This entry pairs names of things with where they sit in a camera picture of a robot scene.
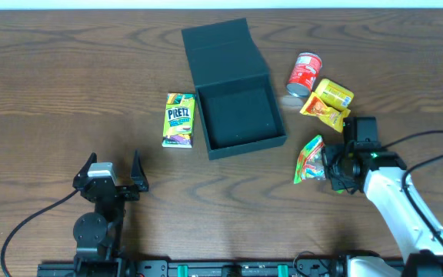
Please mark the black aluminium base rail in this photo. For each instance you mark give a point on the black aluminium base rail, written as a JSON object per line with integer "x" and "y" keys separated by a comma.
{"x": 206, "y": 268}

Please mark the red Pringles can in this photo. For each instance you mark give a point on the red Pringles can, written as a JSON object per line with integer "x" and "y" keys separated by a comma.
{"x": 304, "y": 74}

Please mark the Pretz snack box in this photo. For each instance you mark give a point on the Pretz snack box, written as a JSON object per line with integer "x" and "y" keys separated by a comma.
{"x": 179, "y": 118}

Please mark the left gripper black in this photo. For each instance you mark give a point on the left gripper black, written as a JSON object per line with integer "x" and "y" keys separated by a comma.
{"x": 119, "y": 191}

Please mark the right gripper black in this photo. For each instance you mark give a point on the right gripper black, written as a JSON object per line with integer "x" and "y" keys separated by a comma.
{"x": 330, "y": 165}

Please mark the yellow orange snack packet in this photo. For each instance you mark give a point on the yellow orange snack packet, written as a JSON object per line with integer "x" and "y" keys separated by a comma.
{"x": 332, "y": 117}

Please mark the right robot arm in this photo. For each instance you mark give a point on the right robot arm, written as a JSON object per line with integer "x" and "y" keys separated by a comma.
{"x": 384, "y": 179}

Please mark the green Haribo gummy bag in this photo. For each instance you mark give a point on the green Haribo gummy bag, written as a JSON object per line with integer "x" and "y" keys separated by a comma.
{"x": 309, "y": 164}

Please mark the black open gift box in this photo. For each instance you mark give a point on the black open gift box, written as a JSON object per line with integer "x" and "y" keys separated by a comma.
{"x": 236, "y": 101}

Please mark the yellow snack can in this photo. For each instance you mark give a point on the yellow snack can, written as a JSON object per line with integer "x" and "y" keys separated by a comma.
{"x": 334, "y": 94}

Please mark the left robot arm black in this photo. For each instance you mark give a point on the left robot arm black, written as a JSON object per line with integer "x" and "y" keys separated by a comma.
{"x": 98, "y": 233}

